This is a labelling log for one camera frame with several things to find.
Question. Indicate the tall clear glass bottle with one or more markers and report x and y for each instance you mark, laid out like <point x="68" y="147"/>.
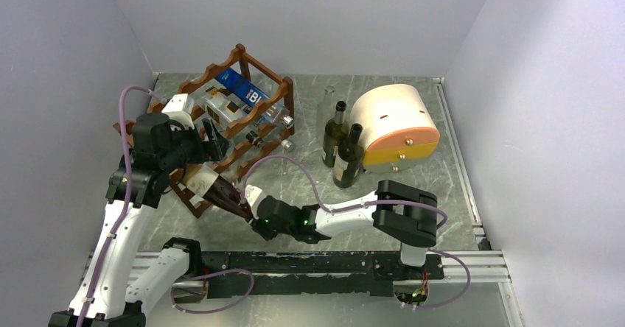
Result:
<point x="325" y="109"/>

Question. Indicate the brown wooden wine rack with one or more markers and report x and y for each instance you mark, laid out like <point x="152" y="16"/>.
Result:
<point x="285" y="92"/>

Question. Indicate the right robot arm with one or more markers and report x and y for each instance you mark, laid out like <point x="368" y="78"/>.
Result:
<point x="405" y="213"/>

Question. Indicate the dark wine bottle black neck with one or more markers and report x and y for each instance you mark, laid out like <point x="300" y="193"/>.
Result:
<point x="349" y="158"/>

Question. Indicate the clear bottle black cap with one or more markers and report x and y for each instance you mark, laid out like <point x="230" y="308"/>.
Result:
<point x="224" y="111"/>

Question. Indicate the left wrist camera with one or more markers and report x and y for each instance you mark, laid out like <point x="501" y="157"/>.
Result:
<point x="179" y="109"/>

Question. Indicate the white cylindrical drawer box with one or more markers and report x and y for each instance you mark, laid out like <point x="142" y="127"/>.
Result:
<point x="398" y="130"/>

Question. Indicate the amber bottle gold foil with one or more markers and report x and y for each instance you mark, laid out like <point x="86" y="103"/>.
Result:
<point x="215" y="190"/>

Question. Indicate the clear bottle silver cap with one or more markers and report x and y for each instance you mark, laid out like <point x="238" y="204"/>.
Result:
<point x="283" y="122"/>

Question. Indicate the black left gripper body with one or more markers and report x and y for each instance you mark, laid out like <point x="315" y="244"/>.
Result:
<point x="205" y="151"/>

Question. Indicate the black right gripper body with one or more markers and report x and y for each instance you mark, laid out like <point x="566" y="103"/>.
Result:
<point x="268" y="230"/>

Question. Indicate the blue glass bottle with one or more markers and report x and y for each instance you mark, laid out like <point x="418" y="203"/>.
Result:
<point x="241" y="87"/>

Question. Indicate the green wine bottle silver neck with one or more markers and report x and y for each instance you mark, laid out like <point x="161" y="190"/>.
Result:
<point x="335" y="131"/>

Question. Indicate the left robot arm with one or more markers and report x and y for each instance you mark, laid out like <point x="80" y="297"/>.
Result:
<point x="162" y="143"/>

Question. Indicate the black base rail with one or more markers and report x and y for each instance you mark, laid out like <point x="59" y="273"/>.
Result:
<point x="376" y="273"/>

